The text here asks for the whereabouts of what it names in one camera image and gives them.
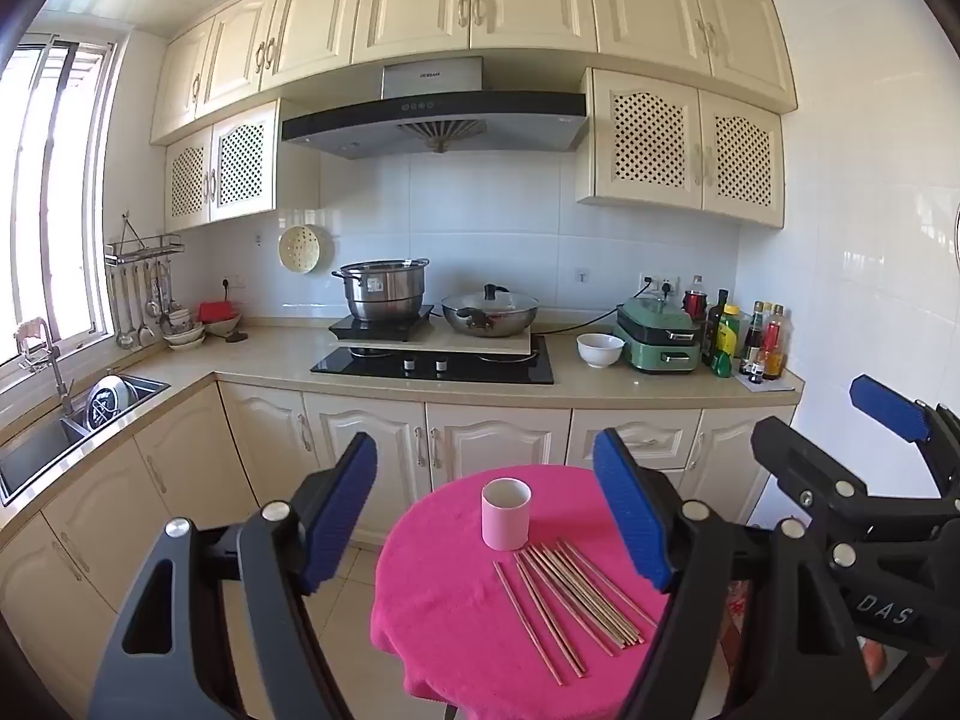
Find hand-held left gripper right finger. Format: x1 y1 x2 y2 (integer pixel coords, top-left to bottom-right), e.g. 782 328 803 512
592 427 863 720

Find row of hanging steel utensils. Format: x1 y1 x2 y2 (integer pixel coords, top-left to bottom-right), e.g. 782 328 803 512
109 259 175 351

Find pile of wooden chopsticks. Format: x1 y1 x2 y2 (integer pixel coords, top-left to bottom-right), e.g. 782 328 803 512
493 538 662 686

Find red-label sauce bottle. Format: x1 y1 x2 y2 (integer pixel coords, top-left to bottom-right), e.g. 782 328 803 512
761 304 788 381

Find stainless steel stockpot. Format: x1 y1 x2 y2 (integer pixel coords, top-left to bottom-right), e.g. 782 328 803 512
332 259 431 322

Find grey range hood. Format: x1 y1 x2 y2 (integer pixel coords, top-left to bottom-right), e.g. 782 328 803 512
281 56 590 161

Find beige stone countertop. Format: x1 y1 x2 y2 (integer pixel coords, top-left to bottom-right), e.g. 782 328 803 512
0 311 805 541

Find stack of white bowls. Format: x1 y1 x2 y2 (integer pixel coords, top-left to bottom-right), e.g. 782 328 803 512
163 306 207 351

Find cream lower kitchen cabinets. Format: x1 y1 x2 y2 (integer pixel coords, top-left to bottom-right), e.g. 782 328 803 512
0 379 797 720

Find black power cable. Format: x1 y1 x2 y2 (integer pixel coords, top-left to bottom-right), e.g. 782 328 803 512
534 285 653 336

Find pink cup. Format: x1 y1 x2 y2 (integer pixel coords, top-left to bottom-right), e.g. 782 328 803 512
481 478 532 550

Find beige board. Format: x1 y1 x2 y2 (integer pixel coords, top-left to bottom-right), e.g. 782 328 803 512
334 330 535 357

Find dark soy sauce bottle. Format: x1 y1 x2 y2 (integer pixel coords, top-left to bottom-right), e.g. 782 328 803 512
742 301 766 376

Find dark olive oil bottle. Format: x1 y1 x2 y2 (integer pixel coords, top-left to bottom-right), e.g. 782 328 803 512
703 289 730 368

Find window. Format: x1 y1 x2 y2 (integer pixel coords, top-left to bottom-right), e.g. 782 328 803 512
0 34 125 395

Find metal wall utensil rack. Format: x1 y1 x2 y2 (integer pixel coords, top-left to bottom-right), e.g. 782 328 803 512
105 214 185 265

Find black glass gas hob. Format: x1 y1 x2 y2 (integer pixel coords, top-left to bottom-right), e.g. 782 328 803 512
310 335 554 385

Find stainless steel sink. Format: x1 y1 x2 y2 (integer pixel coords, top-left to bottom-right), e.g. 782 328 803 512
0 370 171 505

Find white paper sheet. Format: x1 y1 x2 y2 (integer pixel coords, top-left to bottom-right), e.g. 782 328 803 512
733 371 796 393

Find white plate in dish rack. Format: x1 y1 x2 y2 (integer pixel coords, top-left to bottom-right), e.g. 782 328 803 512
86 373 140 432

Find cream perforated steamer plate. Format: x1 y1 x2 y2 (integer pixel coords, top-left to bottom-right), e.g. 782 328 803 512
278 225 321 272

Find steel wok with black handle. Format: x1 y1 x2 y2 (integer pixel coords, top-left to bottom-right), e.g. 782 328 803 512
440 283 541 337

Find cream lattice door wall cabinet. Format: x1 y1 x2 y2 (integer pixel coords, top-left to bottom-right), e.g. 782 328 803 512
163 99 280 235
575 67 786 231

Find green electric grill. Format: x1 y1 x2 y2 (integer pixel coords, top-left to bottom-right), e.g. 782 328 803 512
615 296 704 374

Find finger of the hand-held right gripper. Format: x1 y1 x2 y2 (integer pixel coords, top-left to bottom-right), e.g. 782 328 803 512
850 373 960 500
752 416 960 571

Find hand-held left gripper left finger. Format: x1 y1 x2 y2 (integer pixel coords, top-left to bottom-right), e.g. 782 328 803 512
90 433 378 720

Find black induction cooker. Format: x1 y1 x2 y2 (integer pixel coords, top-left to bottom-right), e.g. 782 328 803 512
328 305 437 342

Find pink tablecloth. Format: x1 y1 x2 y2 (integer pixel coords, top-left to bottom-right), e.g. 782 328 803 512
370 465 676 720

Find steel faucet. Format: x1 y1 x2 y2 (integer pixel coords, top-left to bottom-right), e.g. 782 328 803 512
15 317 76 415

